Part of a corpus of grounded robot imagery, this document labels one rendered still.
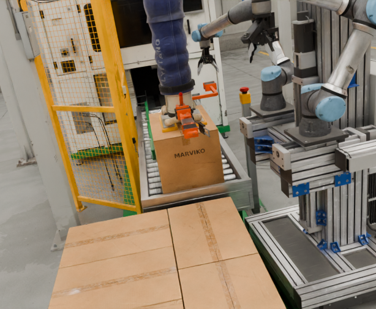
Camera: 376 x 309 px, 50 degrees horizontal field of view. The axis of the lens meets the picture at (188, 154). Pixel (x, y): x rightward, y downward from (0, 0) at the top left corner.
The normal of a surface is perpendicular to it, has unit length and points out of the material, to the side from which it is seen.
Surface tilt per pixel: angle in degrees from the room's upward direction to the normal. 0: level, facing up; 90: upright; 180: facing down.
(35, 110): 90
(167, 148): 90
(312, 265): 0
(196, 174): 90
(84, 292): 0
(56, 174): 90
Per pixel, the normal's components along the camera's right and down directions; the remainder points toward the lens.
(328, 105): 0.07, 0.48
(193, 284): -0.15, -0.91
